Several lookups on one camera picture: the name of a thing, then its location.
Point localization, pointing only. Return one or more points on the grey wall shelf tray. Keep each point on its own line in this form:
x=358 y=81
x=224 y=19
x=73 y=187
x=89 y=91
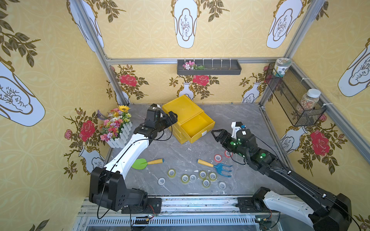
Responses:
x=214 y=67

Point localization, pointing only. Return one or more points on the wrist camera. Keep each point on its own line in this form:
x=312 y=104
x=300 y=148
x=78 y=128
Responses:
x=236 y=126
x=155 y=107

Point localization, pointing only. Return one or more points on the yellow tape roll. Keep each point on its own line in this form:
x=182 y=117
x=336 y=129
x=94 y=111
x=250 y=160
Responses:
x=212 y=176
x=206 y=183
x=185 y=178
x=171 y=173
x=202 y=175

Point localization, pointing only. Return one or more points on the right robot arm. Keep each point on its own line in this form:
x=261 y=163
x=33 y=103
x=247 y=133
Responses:
x=317 y=208

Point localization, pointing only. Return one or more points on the clear tape roll left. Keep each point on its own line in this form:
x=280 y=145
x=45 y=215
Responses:
x=161 y=181

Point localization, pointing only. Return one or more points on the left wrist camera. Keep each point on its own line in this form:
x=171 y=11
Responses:
x=155 y=107

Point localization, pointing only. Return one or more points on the pink flowers in tray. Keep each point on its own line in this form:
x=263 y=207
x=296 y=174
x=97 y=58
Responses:
x=191 y=65

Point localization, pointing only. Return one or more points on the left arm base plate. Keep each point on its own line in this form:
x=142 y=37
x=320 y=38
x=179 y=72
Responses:
x=150 y=205

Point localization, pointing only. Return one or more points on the blue rake with yellow handle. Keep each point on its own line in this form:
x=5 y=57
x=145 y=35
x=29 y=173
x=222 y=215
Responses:
x=221 y=169

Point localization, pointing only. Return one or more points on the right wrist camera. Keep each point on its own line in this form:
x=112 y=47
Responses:
x=236 y=126

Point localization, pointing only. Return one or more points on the red tape roll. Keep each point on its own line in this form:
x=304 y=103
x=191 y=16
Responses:
x=218 y=158
x=228 y=154

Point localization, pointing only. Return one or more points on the yellow three-drawer cabinet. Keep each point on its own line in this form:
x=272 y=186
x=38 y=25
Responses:
x=192 y=122

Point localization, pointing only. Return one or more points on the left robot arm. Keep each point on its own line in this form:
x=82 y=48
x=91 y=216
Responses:
x=107 y=184

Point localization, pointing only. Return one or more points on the clear tape roll right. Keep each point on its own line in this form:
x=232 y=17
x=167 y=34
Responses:
x=222 y=185

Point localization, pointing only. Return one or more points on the black wire wall basket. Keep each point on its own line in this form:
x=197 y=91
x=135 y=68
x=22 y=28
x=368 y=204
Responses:
x=287 y=104

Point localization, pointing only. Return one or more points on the jar with white lid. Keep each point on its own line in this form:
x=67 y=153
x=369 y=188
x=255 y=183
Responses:
x=309 y=100

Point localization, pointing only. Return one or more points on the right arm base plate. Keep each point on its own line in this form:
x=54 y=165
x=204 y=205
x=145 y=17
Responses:
x=252 y=205

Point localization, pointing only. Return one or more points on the jar with green label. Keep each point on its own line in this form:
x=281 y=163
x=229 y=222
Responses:
x=281 y=66

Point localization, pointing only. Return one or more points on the green trowel with yellow handle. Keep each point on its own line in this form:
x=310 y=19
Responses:
x=140 y=164

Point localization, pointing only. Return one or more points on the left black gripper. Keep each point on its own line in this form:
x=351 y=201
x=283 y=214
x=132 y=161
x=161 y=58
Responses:
x=169 y=119

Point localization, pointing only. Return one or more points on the red tape roll right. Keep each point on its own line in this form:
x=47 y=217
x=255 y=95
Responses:
x=228 y=154

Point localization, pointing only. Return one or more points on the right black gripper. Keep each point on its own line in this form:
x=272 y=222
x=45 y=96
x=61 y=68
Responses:
x=223 y=138

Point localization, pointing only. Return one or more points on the red tape roll left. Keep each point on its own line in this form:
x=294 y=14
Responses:
x=218 y=158

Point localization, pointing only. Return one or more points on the flowers in white fence planter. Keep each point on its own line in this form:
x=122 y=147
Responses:
x=116 y=126

